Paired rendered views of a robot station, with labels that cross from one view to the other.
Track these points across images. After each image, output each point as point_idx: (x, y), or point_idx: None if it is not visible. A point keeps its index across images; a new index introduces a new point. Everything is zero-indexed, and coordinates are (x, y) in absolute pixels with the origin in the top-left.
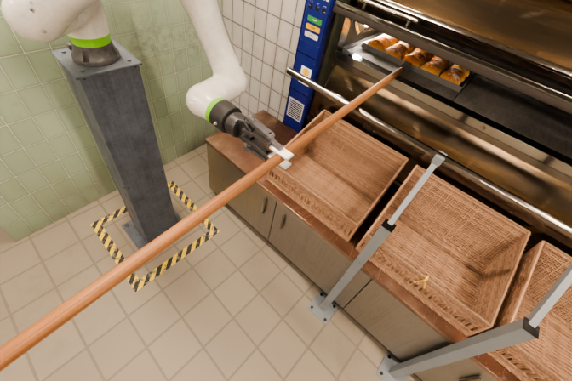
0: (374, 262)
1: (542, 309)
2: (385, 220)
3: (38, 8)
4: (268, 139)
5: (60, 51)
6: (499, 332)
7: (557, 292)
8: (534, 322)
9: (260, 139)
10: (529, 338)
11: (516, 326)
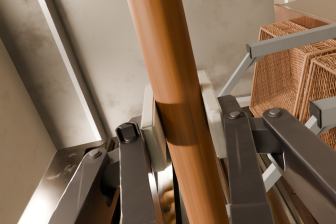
0: None
1: (239, 67)
2: (319, 122)
3: None
4: (119, 158)
5: None
6: (280, 44)
7: (228, 83)
8: (246, 55)
9: (131, 175)
10: (252, 43)
11: (259, 49)
